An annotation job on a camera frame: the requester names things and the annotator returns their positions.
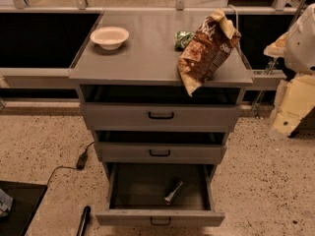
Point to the green crumpled snack bag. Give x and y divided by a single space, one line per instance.
182 38

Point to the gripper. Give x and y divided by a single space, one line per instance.
301 44

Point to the white bowl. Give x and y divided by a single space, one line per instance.
109 38

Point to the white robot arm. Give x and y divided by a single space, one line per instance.
299 54

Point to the metal support pole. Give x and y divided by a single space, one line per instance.
278 5

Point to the black tray corner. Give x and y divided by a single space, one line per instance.
26 200

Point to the grey side rail shelf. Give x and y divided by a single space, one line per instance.
262 81

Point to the grey bottom drawer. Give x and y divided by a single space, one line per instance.
136 191

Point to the grey drawer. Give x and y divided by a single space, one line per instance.
157 108
161 147
136 191

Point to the brown chip bag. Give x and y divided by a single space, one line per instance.
209 48

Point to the grey top drawer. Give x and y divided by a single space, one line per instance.
157 108

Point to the grey drawer cabinet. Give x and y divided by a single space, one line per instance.
148 58

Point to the silver redbull can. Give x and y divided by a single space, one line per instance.
173 192

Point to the black handle on floor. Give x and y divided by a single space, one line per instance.
85 218

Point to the grey middle drawer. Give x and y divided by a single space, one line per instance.
161 147

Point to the black power adapter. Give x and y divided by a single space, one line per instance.
81 163

